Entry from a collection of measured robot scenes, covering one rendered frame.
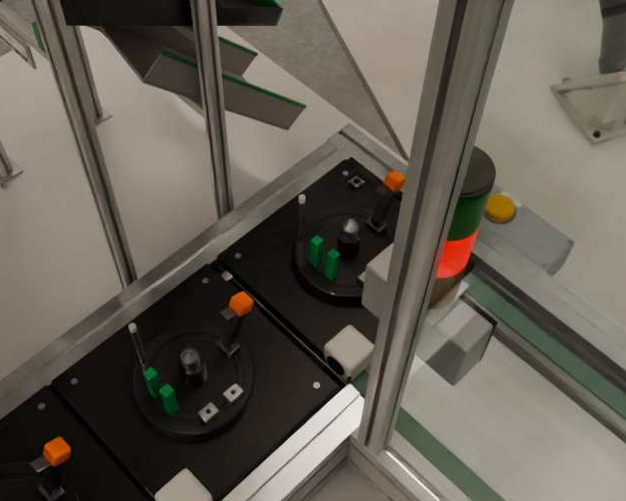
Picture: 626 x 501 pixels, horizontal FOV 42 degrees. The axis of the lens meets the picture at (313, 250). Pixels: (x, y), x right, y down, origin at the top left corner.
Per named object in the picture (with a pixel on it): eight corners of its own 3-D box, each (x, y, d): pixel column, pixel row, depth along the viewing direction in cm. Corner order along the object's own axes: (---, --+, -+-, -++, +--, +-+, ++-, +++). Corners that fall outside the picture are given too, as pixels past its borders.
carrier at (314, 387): (208, 270, 107) (200, 213, 97) (340, 393, 98) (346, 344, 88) (53, 389, 97) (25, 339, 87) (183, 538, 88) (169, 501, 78)
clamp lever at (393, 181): (375, 215, 107) (395, 169, 103) (387, 224, 106) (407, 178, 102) (358, 223, 105) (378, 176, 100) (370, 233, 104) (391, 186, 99)
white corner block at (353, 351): (347, 337, 102) (349, 321, 99) (374, 361, 100) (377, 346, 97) (321, 361, 100) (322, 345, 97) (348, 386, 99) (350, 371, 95)
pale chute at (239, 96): (238, 76, 122) (256, 52, 121) (288, 131, 116) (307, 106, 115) (90, 18, 99) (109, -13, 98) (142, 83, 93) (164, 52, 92)
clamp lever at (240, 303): (228, 335, 97) (243, 289, 92) (239, 346, 96) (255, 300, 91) (205, 347, 94) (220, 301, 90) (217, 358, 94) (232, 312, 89)
